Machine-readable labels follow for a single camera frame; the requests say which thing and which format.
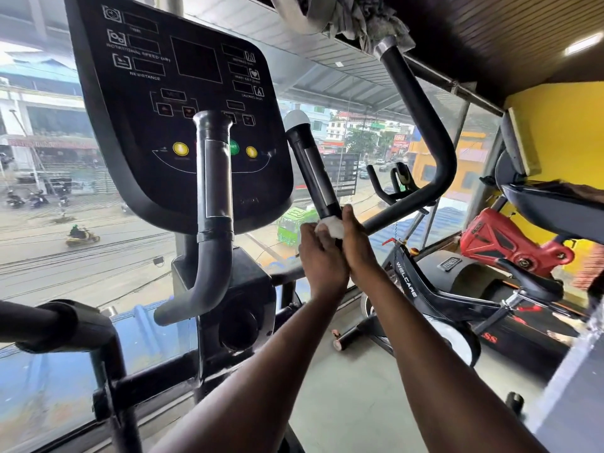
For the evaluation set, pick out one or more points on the person's right hand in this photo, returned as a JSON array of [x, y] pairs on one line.
[[361, 259]]

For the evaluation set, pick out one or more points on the person's left hand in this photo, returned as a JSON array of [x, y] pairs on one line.
[[325, 266]]

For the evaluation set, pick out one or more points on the person's left fingers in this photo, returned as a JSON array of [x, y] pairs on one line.
[[312, 233]]

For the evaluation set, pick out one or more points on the person's right thumb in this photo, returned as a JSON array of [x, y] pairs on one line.
[[348, 224]]

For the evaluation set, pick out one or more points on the white cleaning cloth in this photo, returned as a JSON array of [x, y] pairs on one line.
[[331, 227]]

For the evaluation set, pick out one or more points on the person's right forearm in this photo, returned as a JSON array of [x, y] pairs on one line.
[[439, 372]]

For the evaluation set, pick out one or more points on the person's left forearm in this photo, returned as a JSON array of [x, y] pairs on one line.
[[264, 382]]

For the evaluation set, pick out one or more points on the green bus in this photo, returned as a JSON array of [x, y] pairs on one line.
[[295, 224]]

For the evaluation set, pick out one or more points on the dark street sign board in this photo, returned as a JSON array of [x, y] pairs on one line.
[[342, 174]]

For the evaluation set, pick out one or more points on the black spin bike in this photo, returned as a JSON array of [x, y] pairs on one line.
[[424, 292]]

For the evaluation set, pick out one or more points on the red plastic machine cover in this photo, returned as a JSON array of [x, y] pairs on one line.
[[509, 245]]

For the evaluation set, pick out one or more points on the grey rag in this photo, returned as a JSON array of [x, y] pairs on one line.
[[373, 21]]

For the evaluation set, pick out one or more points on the black elliptical console panel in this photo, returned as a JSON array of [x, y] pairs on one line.
[[141, 113]]

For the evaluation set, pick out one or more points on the scooter with rider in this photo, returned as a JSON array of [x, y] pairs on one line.
[[81, 235]]

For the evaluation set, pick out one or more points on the ceiling light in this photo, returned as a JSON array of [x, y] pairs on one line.
[[584, 43]]

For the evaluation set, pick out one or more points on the black elliptical machine frame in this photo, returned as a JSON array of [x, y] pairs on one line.
[[236, 301]]

